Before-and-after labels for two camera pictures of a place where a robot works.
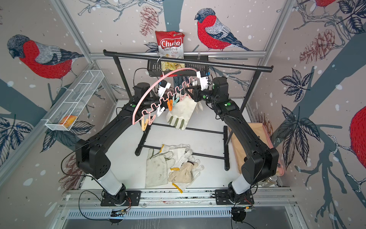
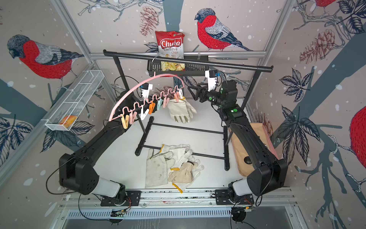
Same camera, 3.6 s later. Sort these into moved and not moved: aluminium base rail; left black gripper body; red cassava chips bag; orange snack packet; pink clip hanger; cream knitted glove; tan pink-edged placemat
Moved: left black gripper body; cream knitted glove; pink clip hanger
Not moved: orange snack packet; tan pink-edged placemat; red cassava chips bag; aluminium base rail
